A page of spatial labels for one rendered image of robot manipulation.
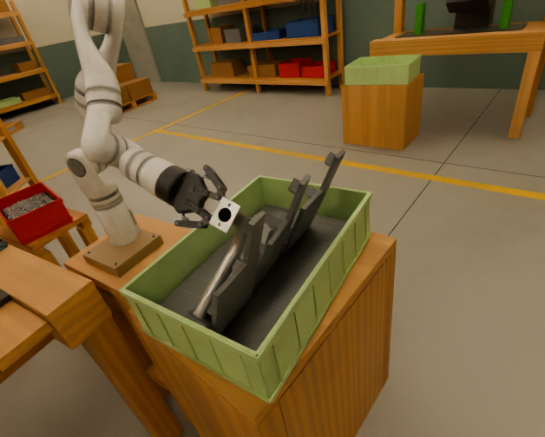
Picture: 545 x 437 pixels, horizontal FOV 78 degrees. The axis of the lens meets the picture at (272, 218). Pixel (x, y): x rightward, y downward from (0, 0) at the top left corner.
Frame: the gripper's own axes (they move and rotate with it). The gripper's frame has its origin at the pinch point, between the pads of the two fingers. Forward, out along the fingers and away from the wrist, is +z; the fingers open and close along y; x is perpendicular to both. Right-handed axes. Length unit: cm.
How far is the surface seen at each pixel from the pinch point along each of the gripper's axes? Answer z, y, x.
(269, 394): 21.7, -28.6, 11.7
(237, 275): 5.4, -10.2, 6.9
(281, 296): 11.9, -13.9, 28.2
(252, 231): 5.5, -0.6, 2.6
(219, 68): -386, 199, 512
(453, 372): 80, -21, 113
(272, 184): -14, 13, 55
